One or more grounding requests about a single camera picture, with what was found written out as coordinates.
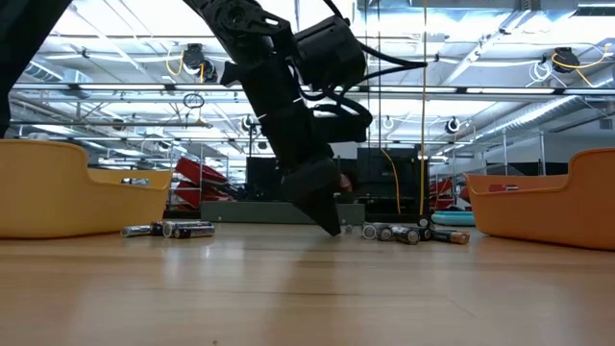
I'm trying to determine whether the red cart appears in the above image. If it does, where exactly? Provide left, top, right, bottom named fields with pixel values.
left=173, top=157, right=236, bottom=209
left=429, top=177, right=475, bottom=212

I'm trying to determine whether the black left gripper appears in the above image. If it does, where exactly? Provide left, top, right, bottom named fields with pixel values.
left=221, top=47, right=374, bottom=237

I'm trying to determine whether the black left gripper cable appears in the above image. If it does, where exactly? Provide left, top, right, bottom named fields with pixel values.
left=297, top=0, right=429, bottom=145

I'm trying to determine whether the tall black cabinet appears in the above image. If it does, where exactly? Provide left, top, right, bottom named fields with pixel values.
left=356, top=147, right=430, bottom=216

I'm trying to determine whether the orange plastic bin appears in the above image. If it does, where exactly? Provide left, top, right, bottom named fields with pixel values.
left=464, top=147, right=615, bottom=252

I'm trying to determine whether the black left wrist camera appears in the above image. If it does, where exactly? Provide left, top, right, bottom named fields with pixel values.
left=295, top=16, right=369, bottom=92

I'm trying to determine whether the black server cabinet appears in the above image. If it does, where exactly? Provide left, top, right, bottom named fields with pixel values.
left=245, top=156, right=285, bottom=203

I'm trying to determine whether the silver ventilation duct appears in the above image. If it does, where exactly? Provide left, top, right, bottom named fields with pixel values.
left=21, top=60, right=92, bottom=86
left=473, top=94, right=615, bottom=141

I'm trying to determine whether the yellow cable on cabinet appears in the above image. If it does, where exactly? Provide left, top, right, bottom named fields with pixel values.
left=381, top=147, right=403, bottom=215

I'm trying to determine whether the teal round disc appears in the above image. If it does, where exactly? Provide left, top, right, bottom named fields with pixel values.
left=430, top=210, right=477, bottom=227

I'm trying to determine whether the yellow plastic bin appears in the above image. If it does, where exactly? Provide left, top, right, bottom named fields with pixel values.
left=0, top=138, right=173, bottom=240

